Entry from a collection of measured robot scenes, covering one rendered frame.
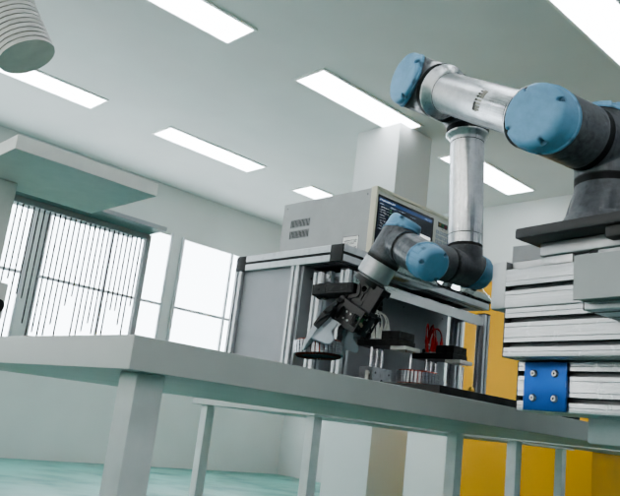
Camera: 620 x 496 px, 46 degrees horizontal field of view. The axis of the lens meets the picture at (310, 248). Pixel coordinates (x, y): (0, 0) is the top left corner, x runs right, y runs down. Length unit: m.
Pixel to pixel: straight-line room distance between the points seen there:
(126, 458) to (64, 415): 7.33
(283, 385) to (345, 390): 0.15
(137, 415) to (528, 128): 0.78
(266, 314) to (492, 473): 4.03
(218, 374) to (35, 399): 7.18
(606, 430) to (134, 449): 0.80
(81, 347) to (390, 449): 5.07
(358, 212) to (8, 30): 1.08
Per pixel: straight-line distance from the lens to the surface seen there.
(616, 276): 1.15
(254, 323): 2.12
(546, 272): 1.37
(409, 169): 6.52
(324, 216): 2.19
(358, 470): 6.05
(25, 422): 8.30
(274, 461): 10.18
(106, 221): 5.49
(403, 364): 2.29
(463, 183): 1.64
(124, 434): 1.14
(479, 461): 5.98
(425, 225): 2.22
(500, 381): 5.92
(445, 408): 1.60
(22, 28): 2.25
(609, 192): 1.36
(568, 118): 1.29
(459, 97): 1.51
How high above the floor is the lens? 0.65
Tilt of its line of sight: 14 degrees up
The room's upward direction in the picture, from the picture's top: 7 degrees clockwise
